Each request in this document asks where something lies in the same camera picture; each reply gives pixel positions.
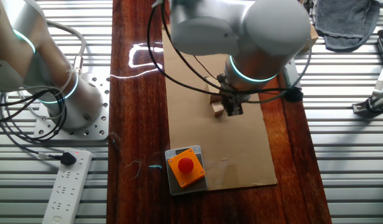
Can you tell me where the black power plug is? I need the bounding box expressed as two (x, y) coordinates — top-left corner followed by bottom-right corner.
(59, 151), (78, 166)

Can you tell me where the silver depth camera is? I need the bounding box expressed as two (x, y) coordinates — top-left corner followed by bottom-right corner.
(371, 65), (383, 100)

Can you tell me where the grey towel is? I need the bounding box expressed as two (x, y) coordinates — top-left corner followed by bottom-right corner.
(312, 0), (381, 53)

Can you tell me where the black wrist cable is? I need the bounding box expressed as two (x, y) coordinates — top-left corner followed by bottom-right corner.
(147, 0), (292, 103)

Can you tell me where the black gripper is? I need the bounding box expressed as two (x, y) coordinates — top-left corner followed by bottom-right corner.
(221, 90), (244, 118)

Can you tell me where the small wooden block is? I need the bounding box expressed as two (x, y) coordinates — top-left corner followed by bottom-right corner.
(211, 102), (226, 118)

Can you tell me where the beige cardboard piece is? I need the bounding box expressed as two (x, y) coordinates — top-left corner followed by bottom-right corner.
(308, 24), (319, 52)

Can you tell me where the brown cardboard sheet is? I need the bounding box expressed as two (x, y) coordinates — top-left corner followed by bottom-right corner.
(162, 26), (279, 191)

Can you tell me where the white power strip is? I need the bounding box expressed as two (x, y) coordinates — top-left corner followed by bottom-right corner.
(42, 149), (93, 224)

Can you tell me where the dark wooden board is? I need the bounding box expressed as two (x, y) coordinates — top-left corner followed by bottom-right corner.
(106, 0), (332, 224)

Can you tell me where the orange emergency stop button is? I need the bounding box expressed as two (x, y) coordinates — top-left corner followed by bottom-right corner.
(167, 148), (206, 189)

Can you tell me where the black cable bundle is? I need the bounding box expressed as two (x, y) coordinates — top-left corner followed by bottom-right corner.
(0, 86), (68, 156)

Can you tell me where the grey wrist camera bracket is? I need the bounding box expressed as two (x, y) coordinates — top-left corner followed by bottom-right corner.
(281, 57), (304, 103)

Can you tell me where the large wooden block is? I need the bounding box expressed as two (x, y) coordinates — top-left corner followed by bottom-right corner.
(205, 76), (229, 105)

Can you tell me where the silver robot mounting plate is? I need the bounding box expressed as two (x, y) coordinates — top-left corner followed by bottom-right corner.
(34, 67), (111, 141)

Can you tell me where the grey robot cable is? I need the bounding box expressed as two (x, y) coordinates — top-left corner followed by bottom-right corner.
(45, 20), (86, 75)

